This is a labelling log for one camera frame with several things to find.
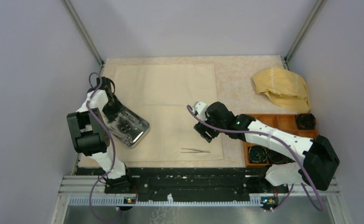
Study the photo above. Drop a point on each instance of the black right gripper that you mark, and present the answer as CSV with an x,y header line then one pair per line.
x,y
202,128

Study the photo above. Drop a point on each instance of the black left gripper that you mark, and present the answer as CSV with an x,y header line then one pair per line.
x,y
118,108

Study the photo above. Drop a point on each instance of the steel tweezers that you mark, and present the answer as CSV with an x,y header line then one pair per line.
x,y
193,151

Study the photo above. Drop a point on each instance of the steel instrument tray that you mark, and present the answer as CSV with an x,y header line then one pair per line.
x,y
129,140

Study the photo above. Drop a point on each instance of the cream cloth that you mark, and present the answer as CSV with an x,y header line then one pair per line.
x,y
160,94

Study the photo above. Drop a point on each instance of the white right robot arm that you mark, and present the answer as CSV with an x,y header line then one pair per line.
x,y
314,161

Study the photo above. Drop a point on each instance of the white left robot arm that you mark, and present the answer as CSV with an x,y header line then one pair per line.
x,y
89,131

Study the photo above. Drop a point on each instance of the steel surgical scissors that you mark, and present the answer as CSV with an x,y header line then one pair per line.
x,y
129,128

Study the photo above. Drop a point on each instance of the dark patterned fabric roll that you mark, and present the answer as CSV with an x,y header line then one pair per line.
x,y
258,154

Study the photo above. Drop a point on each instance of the wooden compartment tray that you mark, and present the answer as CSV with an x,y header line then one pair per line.
x,y
283,122

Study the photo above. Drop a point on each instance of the yellow crumpled cloth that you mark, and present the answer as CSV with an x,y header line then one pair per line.
x,y
283,88

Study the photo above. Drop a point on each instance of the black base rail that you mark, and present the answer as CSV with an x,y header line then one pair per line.
x,y
230,180

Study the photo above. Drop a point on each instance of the aluminium frame rail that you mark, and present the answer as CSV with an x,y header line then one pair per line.
x,y
88,190

